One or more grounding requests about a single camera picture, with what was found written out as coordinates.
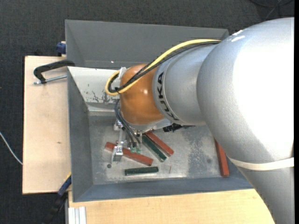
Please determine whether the dark green flat block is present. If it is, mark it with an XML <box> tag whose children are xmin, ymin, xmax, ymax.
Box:
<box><xmin>142</xmin><ymin>134</ymin><xmax>168</xmax><ymax>163</ymax></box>
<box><xmin>124</xmin><ymin>166</ymin><xmax>159</xmax><ymax>176</ymax></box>

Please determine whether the pale wood flat board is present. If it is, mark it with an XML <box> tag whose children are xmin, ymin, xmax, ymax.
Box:
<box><xmin>22</xmin><ymin>55</ymin><xmax>72</xmax><ymax>195</ymax></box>

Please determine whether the grey metal bin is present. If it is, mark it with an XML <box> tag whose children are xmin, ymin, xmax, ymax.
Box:
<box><xmin>64</xmin><ymin>19</ymin><xmax>256</xmax><ymax>203</ymax></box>

